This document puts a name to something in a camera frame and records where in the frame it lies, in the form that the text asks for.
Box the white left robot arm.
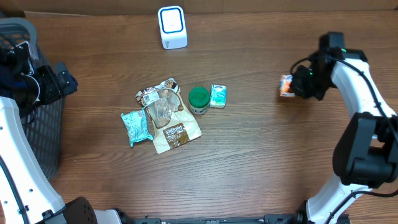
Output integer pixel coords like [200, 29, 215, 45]
[1, 40, 122, 223]

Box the teal snack bar wrapper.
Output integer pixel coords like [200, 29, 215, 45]
[121, 108, 154, 147]

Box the brown cookie bag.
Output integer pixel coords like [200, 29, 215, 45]
[136, 78, 201, 154]

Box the green lid jar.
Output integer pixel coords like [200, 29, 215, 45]
[188, 86, 210, 115]

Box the white barcode scanner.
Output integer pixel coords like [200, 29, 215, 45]
[157, 6, 188, 50]

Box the orange tissue pack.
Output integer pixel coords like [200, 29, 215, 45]
[279, 75, 295, 97]

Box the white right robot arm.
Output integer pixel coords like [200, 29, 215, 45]
[281, 32, 397, 223]

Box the dark grey plastic basket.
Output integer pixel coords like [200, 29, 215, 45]
[1, 17, 65, 179]

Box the teal tissue pack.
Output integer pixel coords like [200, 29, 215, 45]
[210, 85, 227, 108]

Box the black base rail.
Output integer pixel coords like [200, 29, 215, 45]
[132, 214, 295, 224]

